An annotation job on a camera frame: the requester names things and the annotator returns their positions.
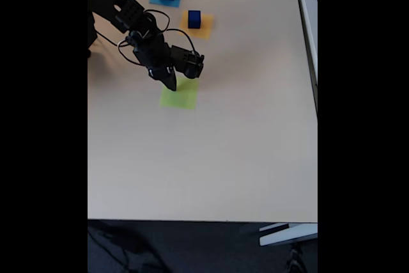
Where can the green paper square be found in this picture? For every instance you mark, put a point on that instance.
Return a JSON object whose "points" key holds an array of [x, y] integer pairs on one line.
{"points": [[183, 98]]}

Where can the orange paper square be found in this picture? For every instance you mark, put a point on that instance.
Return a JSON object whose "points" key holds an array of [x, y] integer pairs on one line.
{"points": [[206, 30]]}

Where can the medium blue cube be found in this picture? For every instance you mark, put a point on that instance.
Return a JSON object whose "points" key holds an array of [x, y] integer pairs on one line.
{"points": [[194, 20]]}

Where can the white adjacent table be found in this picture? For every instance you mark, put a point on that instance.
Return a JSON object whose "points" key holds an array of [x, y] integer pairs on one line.
{"points": [[308, 20]]}

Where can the white table foot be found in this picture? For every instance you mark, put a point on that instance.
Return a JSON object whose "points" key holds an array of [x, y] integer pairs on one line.
{"points": [[287, 236]]}

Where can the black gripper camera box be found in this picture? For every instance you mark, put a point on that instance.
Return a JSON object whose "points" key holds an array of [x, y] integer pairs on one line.
{"points": [[188, 62]]}

